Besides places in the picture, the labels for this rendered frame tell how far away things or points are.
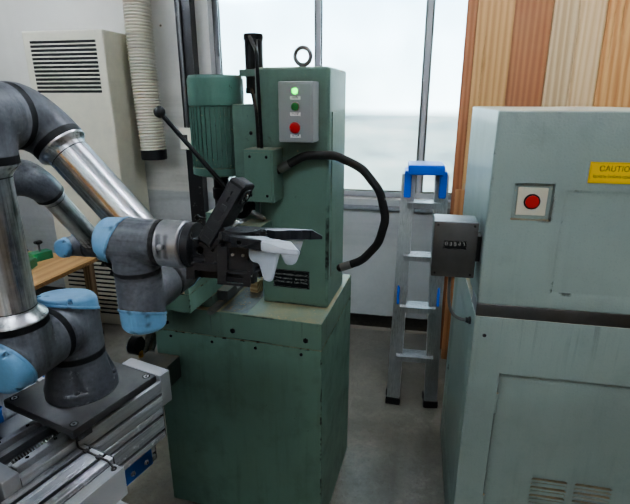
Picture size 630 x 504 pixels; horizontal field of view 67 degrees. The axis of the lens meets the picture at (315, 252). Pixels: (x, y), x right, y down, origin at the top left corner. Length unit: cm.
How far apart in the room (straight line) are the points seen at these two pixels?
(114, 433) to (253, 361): 51
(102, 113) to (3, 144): 220
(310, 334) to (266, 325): 14
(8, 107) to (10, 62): 293
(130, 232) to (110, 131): 232
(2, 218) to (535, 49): 246
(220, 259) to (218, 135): 87
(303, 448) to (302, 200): 81
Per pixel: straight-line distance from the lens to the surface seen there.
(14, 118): 94
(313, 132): 134
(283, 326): 146
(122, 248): 79
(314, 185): 141
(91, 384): 115
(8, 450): 121
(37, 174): 174
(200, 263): 75
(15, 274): 97
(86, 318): 110
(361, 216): 293
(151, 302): 82
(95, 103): 312
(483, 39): 274
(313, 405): 158
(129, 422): 127
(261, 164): 137
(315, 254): 146
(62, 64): 323
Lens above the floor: 143
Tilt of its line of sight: 18 degrees down
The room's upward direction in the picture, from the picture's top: straight up
